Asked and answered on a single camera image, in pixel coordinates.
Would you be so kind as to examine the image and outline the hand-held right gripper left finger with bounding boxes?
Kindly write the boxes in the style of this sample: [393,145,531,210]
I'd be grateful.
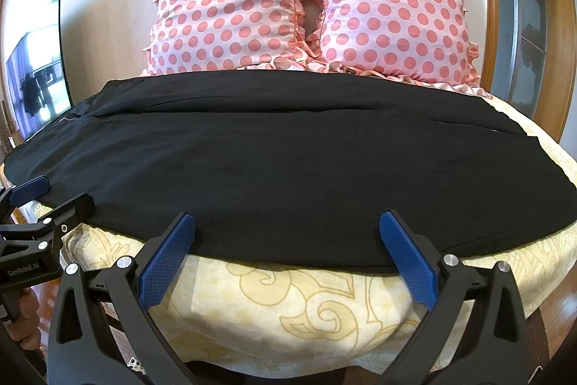
[47,212,199,385]

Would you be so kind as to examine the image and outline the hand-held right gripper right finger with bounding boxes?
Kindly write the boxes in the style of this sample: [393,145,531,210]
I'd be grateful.
[378,210,542,385]

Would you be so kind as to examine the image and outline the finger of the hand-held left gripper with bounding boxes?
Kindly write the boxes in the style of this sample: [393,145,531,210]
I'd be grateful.
[6,175,50,206]
[38,193,96,250]

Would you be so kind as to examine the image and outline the black pants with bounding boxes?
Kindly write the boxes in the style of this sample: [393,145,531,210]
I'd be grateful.
[2,71,577,274]

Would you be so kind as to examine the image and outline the bed with yellow patterned sheet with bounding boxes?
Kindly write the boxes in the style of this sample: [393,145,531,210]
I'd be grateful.
[0,65,577,377]

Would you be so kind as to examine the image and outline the frosted glass door panel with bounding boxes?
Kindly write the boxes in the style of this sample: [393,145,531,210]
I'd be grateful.
[486,0,549,115]

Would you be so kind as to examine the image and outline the wall-mounted flat television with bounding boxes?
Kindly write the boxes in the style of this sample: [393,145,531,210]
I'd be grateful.
[5,0,74,142]

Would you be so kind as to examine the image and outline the wooden door frame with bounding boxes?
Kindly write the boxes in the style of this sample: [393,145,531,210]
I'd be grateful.
[477,0,577,144]

